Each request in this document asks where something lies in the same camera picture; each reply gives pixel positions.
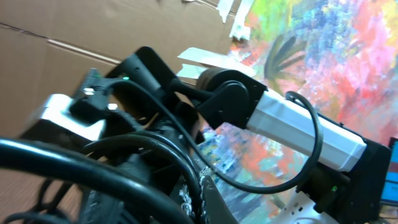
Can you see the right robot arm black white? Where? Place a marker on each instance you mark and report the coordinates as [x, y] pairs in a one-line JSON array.
[[344, 176]]

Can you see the computer monitor blue screen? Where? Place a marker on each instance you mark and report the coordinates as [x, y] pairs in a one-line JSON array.
[[389, 193]]

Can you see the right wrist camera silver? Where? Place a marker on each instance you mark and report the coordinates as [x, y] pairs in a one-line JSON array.
[[74, 121]]

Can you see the white tape strips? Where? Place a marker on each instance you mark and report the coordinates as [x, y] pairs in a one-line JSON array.
[[221, 26]]

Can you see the colourful cloth at wall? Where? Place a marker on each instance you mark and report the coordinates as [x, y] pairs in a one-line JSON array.
[[348, 72]]

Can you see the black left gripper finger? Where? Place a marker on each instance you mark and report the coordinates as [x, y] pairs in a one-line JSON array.
[[214, 210]]

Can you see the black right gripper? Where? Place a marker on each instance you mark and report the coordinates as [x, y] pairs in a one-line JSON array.
[[158, 143]]

